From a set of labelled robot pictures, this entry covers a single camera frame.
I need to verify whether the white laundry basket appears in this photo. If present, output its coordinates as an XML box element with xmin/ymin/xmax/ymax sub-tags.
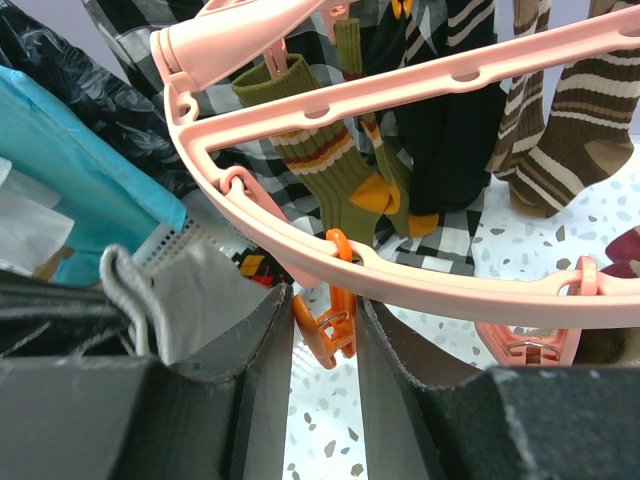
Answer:
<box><xmin>132</xmin><ymin>219</ymin><xmax>256</xmax><ymax>269</ymax></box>

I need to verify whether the black white checked shirt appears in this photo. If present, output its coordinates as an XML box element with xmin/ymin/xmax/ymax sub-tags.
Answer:
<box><xmin>82</xmin><ymin>1</ymin><xmax>484</xmax><ymax>276</ymax></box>

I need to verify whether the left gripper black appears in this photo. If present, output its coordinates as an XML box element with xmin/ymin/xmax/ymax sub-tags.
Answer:
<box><xmin>1</xmin><ymin>271</ymin><xmax>135</xmax><ymax>358</ymax></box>

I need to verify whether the pink clip on rim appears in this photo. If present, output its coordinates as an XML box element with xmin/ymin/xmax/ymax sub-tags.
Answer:
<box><xmin>474</xmin><ymin>255</ymin><xmax>601</xmax><ymax>369</ymax></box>

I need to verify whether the teal cloth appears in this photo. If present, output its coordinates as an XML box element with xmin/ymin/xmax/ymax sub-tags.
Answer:
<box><xmin>1</xmin><ymin>67</ymin><xmax>186</xmax><ymax>286</ymax></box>

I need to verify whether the dark patterned garment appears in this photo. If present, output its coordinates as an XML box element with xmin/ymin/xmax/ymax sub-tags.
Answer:
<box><xmin>1</xmin><ymin>1</ymin><xmax>196</xmax><ymax>198</ymax></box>

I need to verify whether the orange clip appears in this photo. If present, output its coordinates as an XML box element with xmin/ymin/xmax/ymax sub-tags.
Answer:
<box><xmin>290</xmin><ymin>227</ymin><xmax>367</xmax><ymax>370</ymax></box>

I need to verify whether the olive striped hanging sock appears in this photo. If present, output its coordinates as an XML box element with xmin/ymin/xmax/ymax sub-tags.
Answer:
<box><xmin>232</xmin><ymin>54</ymin><xmax>407</xmax><ymax>245</ymax></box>

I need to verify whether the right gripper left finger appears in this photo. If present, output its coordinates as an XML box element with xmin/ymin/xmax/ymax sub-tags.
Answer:
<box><xmin>1</xmin><ymin>284</ymin><xmax>293</xmax><ymax>479</ymax></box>

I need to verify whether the grey yellow sock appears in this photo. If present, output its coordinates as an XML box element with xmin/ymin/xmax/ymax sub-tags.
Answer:
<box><xmin>100</xmin><ymin>239</ymin><xmax>268</xmax><ymax>365</ymax></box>

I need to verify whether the pink round clip hanger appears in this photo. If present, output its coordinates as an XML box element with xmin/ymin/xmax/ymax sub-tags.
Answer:
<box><xmin>149</xmin><ymin>0</ymin><xmax>640</xmax><ymax>331</ymax></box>

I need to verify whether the black red yellow argyle sock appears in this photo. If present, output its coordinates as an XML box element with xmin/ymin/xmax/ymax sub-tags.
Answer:
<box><xmin>238</xmin><ymin>248</ymin><xmax>293</xmax><ymax>288</ymax></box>

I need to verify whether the navy white striped sock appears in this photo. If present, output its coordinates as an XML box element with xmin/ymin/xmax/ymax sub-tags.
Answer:
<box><xmin>365</xmin><ymin>1</ymin><xmax>506</xmax><ymax>215</ymax></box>

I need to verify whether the brown white striped sock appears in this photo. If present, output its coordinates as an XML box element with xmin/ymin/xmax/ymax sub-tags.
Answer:
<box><xmin>509</xmin><ymin>48</ymin><xmax>639</xmax><ymax>218</ymax></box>

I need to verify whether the white ruffled blouse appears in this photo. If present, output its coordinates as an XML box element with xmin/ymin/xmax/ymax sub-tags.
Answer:
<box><xmin>1</xmin><ymin>158</ymin><xmax>75</xmax><ymax>275</ymax></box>

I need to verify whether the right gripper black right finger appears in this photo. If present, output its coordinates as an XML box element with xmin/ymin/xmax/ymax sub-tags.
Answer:
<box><xmin>356</xmin><ymin>299</ymin><xmax>639</xmax><ymax>479</ymax></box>

